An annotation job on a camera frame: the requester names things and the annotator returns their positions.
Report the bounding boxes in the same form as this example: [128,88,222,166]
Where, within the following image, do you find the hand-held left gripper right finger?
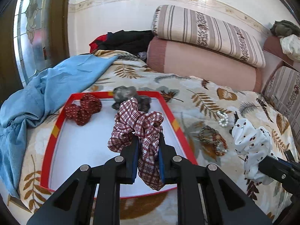
[158,132,273,225]

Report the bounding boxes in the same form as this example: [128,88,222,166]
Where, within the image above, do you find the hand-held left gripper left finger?
[27,135,140,225]

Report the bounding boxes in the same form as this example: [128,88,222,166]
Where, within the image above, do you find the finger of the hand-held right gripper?
[258,156,300,189]
[284,150,298,163]

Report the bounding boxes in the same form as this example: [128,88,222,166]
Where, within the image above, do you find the white dotted scrunchie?
[232,118,274,186]

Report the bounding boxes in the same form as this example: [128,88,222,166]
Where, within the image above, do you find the red white plaid scrunchie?
[108,97,166,191]

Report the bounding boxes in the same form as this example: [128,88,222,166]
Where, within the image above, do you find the red cardboard tray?
[40,91,198,200]

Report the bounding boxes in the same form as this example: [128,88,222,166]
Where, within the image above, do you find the brown beaded bracelet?
[199,125,222,146]

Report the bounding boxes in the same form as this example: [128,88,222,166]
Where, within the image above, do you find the red brown bead bracelet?
[211,131,228,156]

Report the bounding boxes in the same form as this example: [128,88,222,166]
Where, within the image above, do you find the striped floral side cushion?
[262,66,300,146]

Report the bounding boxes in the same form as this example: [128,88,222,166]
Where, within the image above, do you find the dark grey scrunchie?
[112,95,152,112]

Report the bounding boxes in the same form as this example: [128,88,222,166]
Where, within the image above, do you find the light grey scrunchie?
[113,86,137,103]

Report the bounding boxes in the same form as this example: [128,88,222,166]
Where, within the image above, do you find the dark red dotted scrunchie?
[64,93,102,126]

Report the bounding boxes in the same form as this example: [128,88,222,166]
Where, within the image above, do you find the white floral cloth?
[280,34,300,61]

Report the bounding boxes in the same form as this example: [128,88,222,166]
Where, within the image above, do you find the pink bolster cushion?
[146,36,263,93]

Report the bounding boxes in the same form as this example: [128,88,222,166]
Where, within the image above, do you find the blue cloth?
[0,55,118,198]

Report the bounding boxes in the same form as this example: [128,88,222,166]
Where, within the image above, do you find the black clothes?
[96,30,154,55]

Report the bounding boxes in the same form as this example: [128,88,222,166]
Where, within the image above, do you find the green cloth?
[271,20,300,38]

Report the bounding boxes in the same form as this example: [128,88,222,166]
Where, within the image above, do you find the red cloth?
[89,35,108,52]

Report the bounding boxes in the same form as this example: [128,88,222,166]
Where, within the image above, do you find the long striped cushion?
[151,5,266,68]

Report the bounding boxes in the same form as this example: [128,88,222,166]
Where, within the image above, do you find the wooden stained glass door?
[0,0,71,104]

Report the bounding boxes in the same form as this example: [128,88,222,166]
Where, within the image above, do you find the white pearl bracelet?
[216,111,229,127]

